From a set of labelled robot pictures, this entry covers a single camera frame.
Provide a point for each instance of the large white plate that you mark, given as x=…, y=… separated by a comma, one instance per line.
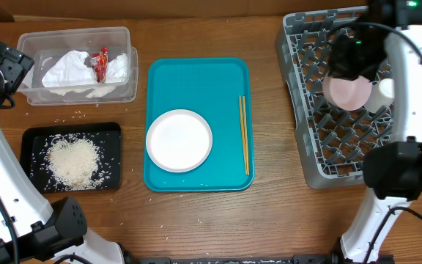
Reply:
x=179, y=141

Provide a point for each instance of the white cup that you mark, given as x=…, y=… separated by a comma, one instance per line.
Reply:
x=382, y=95

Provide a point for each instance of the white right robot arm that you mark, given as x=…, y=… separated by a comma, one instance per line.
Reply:
x=389, y=31

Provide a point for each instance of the red sauce packet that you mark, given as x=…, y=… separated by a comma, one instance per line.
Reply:
x=99, y=63

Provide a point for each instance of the white napkin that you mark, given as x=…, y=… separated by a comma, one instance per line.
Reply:
x=70, y=71
x=116, y=71

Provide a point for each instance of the grey dishwasher rack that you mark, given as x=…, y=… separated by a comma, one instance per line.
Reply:
x=332, y=142

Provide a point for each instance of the small pink bowl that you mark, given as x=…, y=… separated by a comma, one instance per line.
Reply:
x=345, y=94

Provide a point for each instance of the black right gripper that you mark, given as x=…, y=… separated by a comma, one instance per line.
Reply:
x=343, y=65

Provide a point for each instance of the clear plastic waste bin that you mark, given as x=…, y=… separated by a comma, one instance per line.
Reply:
x=47, y=48

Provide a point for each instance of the right wooden chopstick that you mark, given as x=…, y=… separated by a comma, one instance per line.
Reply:
x=245, y=127

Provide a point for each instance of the teal serving tray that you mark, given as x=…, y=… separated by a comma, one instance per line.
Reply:
x=210, y=87

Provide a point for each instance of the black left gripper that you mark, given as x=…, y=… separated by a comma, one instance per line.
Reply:
x=14, y=64

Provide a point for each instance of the black food waste tray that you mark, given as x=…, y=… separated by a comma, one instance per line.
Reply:
x=37, y=135

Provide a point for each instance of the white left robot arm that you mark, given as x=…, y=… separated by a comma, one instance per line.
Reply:
x=30, y=226

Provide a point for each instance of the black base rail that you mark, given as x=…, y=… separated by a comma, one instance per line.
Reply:
x=295, y=259

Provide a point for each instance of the pile of white rice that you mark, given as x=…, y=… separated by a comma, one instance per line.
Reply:
x=75, y=162

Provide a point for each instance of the white napkin in bin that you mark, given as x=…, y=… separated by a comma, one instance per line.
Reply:
x=116, y=71

